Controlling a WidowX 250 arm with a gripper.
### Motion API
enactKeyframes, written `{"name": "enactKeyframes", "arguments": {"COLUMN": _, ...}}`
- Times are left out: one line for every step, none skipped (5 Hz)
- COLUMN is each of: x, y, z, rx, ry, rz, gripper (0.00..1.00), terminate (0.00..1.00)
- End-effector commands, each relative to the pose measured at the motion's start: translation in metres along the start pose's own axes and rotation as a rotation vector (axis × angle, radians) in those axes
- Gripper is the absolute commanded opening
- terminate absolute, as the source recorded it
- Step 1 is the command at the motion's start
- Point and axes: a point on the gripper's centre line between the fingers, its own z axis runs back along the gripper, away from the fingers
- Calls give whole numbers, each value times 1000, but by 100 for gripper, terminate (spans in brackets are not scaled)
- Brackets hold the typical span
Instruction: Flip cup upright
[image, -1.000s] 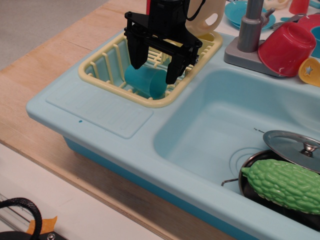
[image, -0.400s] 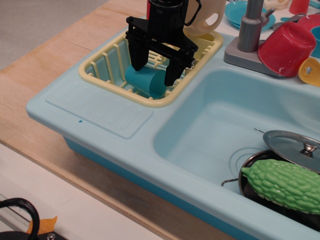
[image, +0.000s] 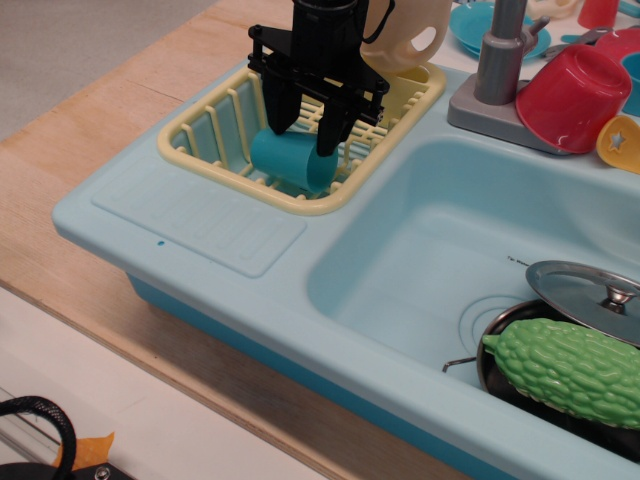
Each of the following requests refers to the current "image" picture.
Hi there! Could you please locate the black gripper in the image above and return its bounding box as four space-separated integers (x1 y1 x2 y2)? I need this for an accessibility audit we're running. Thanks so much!
248 1 390 157

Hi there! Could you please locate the teal plastic cup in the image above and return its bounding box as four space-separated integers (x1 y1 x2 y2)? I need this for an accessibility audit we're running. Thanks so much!
250 128 339 193

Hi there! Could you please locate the yellow dish rack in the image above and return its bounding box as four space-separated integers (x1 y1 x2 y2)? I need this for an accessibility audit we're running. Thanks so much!
157 64 446 215

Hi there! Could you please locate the grey toy faucet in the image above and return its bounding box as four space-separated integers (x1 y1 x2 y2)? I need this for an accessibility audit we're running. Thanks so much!
447 1 564 155

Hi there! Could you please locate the teal plastic plate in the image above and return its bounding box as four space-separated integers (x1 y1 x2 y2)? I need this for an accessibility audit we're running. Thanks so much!
449 1 551 60

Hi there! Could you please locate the light blue toy sink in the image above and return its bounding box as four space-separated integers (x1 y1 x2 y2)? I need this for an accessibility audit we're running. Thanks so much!
51 63 640 480

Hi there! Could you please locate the red plastic bowl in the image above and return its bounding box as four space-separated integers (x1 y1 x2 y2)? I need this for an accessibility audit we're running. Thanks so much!
515 45 632 154

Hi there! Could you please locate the yellow star spoon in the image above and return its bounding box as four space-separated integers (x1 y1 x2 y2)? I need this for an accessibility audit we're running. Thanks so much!
596 115 640 174

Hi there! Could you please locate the steel pot lid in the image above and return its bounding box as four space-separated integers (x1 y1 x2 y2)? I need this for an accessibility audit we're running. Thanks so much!
525 261 639 347

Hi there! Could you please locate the green bitter gourd toy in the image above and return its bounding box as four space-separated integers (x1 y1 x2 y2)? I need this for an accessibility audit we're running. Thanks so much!
482 318 639 430

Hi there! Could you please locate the orange tape piece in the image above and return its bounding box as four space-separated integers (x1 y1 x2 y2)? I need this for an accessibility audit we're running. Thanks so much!
71 432 115 471

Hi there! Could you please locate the steel pot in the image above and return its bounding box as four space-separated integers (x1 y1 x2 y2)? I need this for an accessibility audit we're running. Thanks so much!
443 300 639 463

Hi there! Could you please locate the black device base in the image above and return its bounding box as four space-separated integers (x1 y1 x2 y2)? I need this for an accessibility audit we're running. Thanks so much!
1 462 132 480

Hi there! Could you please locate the black braided cable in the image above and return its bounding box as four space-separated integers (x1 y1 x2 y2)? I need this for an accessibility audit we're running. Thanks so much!
0 395 77 480

